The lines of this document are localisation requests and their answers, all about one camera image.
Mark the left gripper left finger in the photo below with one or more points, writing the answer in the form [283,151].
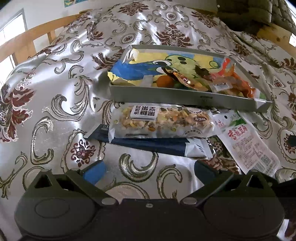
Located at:
[85,179]

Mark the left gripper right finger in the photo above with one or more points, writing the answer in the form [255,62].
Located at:
[213,181]

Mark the dark blue long packet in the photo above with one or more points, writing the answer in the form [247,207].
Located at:
[185,147]

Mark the white dried tofu packet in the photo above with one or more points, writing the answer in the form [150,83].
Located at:
[244,143]

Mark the rice cracker snack pack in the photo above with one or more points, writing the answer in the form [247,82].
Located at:
[213,87]

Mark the orange spicy snack bag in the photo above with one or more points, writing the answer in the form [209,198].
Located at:
[227,81]

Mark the golden brown snack packet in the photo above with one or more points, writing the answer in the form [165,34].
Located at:
[177,76]

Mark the small dark brown snack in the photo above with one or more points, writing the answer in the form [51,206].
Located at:
[203,73]

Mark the small orange fruit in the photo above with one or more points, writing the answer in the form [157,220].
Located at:
[165,81]

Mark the mixed nut bar pack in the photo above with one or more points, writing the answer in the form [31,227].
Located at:
[151,120]

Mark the grey tray with painting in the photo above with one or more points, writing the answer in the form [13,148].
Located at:
[137,61]

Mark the olive quilted jacket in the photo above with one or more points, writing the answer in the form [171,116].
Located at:
[251,15]

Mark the anime girl poster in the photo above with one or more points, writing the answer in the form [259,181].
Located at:
[68,3]

